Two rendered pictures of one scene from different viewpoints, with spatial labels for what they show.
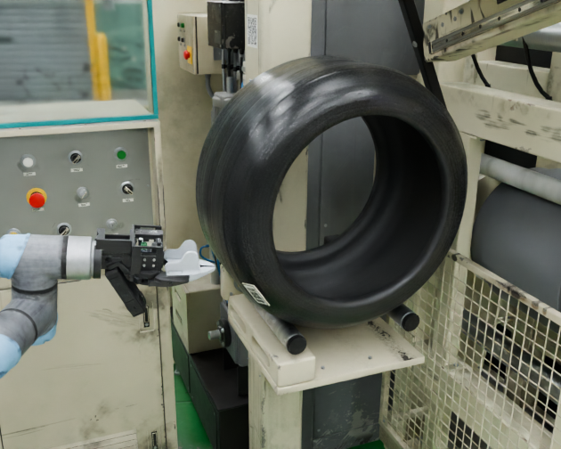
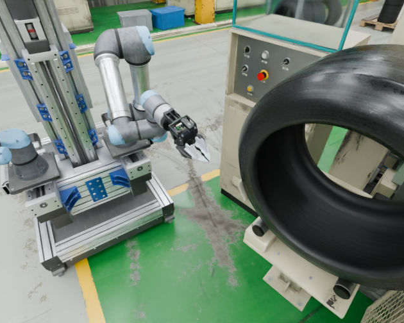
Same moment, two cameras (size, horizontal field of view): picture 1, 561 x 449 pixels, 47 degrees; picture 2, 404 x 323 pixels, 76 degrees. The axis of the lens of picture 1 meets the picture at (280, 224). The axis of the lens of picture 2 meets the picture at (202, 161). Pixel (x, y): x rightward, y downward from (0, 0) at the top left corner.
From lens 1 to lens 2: 0.92 m
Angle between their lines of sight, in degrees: 59
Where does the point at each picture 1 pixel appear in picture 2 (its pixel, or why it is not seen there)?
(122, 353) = not seen: hidden behind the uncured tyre
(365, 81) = (377, 97)
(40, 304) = (150, 126)
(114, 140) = (310, 59)
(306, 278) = (331, 205)
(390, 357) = (322, 291)
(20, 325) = (129, 130)
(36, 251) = (148, 104)
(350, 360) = (299, 266)
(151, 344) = not seen: hidden behind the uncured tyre
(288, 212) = (359, 160)
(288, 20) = not seen: outside the picture
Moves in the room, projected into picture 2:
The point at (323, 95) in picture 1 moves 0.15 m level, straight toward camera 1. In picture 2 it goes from (320, 92) to (249, 107)
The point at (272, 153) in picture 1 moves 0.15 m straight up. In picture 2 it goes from (262, 117) to (274, 52)
